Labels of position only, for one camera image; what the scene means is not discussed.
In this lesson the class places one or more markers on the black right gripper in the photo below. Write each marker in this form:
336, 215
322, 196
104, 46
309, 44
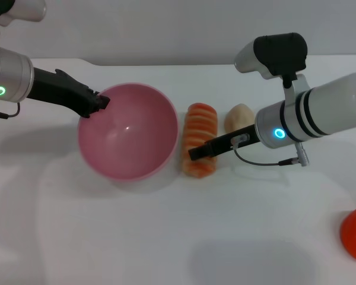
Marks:
231, 142

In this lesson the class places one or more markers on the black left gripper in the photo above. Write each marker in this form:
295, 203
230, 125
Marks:
59, 92

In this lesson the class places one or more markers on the orange striped long bread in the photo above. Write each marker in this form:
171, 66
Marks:
200, 124

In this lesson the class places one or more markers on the pink plastic bowl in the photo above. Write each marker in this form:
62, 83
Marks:
127, 136

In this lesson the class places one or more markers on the beige egg-shaped bun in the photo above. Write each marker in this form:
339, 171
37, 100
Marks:
240, 118

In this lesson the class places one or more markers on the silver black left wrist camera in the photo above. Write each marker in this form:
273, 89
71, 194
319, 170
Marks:
15, 10

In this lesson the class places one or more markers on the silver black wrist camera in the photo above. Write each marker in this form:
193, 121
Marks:
15, 10
279, 53

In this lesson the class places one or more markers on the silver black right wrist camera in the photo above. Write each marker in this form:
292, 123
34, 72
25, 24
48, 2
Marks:
279, 53

